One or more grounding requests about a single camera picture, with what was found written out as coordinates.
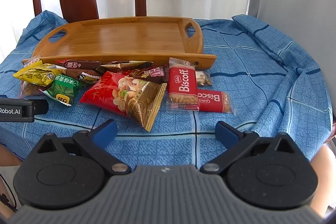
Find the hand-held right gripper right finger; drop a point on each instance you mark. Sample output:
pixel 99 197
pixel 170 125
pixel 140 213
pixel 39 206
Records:
pixel 225 133

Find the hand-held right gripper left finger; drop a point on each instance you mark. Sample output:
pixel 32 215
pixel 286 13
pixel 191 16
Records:
pixel 105 133

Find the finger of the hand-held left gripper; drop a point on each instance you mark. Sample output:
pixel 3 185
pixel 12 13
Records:
pixel 40 107

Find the green snack packet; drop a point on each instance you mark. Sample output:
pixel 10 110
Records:
pixel 64 88

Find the maroon and gold candy packet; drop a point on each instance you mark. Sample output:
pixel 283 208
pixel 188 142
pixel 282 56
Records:
pixel 126 65

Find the red candy wrapper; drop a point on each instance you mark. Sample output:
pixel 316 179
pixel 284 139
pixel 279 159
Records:
pixel 155 74

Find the wooden tray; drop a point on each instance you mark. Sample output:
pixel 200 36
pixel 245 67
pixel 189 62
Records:
pixel 126 37

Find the clear pink-edged snack packet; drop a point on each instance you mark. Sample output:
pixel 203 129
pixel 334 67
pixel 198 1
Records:
pixel 27 90

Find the yellow snack packet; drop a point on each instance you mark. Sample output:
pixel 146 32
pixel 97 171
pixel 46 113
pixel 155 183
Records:
pixel 36 75

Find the red biscuit packet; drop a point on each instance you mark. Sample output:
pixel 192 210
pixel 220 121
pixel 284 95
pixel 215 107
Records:
pixel 212 102
pixel 182 82

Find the red nut bag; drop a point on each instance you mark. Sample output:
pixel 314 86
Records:
pixel 110 92

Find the brown wafer packet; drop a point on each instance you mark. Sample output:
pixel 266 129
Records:
pixel 78 74

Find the brown chocolate bar packet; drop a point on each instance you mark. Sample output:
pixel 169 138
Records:
pixel 78 64

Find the clear nut packet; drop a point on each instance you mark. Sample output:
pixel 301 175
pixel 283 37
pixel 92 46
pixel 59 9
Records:
pixel 202 78

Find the blue checked tablecloth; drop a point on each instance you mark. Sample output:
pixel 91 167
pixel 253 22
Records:
pixel 262 82

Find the person's right leg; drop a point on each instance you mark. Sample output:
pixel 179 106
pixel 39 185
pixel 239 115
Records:
pixel 323 169

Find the white covered chair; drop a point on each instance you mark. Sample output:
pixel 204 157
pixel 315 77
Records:
pixel 296 3

